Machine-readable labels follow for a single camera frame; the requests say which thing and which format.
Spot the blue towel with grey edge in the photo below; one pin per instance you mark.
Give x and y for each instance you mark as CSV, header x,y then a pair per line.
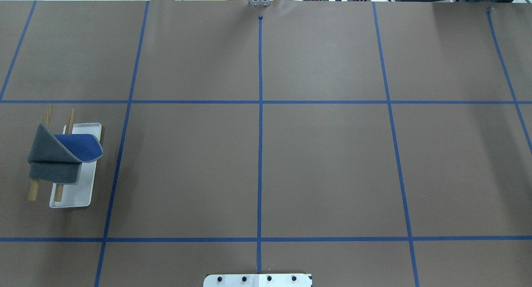
x,y
58,158

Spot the white towel rack with wooden bars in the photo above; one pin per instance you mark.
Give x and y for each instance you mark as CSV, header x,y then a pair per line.
x,y
78,195

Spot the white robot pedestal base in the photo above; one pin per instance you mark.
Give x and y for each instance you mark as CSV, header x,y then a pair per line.
x,y
259,280

